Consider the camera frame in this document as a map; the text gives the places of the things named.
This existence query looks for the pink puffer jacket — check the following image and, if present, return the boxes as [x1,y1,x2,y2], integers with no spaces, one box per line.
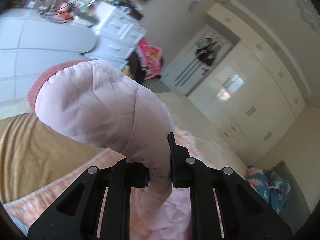
[27,59,193,240]

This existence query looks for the white drawer cabinet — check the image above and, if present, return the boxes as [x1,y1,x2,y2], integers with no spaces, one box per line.
[84,1,148,72]

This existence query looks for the dark brown bag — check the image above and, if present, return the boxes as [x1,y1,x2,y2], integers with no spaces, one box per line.
[127,54,148,81]

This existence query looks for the grey green pillow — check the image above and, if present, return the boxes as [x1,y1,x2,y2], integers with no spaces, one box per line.
[272,160,311,213]

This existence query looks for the pile of desk clutter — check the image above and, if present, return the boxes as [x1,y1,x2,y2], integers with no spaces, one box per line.
[11,0,140,27]

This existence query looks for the orange patterned blanket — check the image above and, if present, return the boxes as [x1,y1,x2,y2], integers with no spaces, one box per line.
[2,126,250,240]

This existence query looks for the pink printed bag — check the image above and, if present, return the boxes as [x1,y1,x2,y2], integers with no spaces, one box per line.
[136,38,163,79]

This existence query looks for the dark hanging clothes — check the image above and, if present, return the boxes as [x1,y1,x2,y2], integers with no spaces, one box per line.
[195,37,223,67]

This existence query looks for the white wardrobe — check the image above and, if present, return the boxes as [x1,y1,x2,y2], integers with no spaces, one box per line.
[187,0,313,160]

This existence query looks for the teal floral cloth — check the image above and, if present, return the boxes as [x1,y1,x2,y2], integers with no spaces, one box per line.
[246,169,292,214]

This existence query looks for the tan bed sheet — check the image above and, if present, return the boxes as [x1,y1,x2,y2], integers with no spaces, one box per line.
[0,91,250,204]

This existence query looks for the white striped door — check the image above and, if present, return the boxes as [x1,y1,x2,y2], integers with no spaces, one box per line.
[160,25,240,96]

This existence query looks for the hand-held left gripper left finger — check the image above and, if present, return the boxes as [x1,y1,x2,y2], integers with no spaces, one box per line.
[27,158,150,240]

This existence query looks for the white ceiling lamp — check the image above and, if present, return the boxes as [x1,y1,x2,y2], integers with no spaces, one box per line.
[296,0,320,28]

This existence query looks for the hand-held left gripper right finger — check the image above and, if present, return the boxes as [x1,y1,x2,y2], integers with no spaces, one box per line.
[167,132,293,240]

